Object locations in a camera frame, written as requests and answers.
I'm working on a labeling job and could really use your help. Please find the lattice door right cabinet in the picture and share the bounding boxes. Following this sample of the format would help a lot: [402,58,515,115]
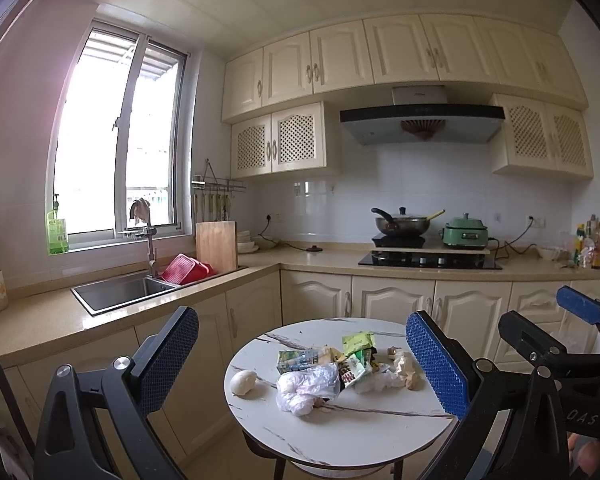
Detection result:
[489,94,594,181]

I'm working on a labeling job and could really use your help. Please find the stacked white bowls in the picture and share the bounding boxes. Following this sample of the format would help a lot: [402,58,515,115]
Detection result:
[236,231,259,254]

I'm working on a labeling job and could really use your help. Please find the white plastic bag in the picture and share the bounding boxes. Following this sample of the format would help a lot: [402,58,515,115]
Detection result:
[276,363,340,417]

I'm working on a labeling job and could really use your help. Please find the upper cream wall cabinets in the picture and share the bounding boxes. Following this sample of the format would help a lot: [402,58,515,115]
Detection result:
[222,13,588,178]

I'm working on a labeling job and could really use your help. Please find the green dish soap bottle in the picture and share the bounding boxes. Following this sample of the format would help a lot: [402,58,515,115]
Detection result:
[46,200,69,255]

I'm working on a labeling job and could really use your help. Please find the red plastic basket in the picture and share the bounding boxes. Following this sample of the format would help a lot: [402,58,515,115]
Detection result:
[159,254,216,286]

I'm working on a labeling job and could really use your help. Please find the white tissue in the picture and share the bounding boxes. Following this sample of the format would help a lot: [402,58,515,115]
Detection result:
[353,367,405,394]

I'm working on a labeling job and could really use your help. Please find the white egg-shaped bun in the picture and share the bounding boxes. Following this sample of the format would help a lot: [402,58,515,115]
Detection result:
[230,370,258,398]

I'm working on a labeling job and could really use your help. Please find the black gas stove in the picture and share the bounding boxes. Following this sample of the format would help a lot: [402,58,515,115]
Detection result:
[358,248,502,271]

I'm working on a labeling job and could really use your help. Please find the stainless steel sink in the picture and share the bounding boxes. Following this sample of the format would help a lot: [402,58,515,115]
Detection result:
[71,272,178,316]

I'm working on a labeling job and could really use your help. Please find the condiment bottles group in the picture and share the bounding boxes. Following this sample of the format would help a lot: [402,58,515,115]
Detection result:
[573,214,600,270]

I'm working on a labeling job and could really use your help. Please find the round white marble table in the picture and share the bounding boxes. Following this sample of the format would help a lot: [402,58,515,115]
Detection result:
[225,318,454,474]

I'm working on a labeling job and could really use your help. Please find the brown paper ball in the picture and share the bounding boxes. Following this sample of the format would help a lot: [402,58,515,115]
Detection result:
[388,347,420,391]

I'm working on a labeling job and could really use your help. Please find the lower cream base cabinets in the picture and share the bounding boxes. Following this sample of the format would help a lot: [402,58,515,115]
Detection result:
[0,266,600,480]

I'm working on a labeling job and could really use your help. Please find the light green snack packet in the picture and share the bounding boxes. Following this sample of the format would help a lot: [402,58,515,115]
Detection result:
[341,330,375,356]

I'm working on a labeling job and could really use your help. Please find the black range hood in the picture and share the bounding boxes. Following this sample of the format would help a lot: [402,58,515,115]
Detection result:
[339,86,505,145]

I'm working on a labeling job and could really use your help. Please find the wall utensil rack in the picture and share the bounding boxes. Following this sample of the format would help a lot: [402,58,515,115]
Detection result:
[190,158,247,223]

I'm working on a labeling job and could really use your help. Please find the chrome kitchen faucet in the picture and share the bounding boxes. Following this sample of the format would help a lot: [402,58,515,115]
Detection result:
[122,197,159,278]

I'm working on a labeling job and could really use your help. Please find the wooden cutting board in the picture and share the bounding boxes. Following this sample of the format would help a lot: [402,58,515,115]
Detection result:
[195,221,238,274]

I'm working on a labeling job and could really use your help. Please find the black wok with lid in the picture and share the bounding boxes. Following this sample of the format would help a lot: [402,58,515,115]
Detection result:
[370,207,445,236]

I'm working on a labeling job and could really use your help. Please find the green electric cooker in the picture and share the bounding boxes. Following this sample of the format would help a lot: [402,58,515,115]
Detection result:
[440,212,489,250]

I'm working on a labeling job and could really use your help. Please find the green white snack wrapper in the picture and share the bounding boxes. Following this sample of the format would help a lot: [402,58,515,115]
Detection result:
[336,348,375,388]

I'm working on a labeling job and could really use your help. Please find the window with white frame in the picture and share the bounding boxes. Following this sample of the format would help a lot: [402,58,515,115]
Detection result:
[48,21,187,250]

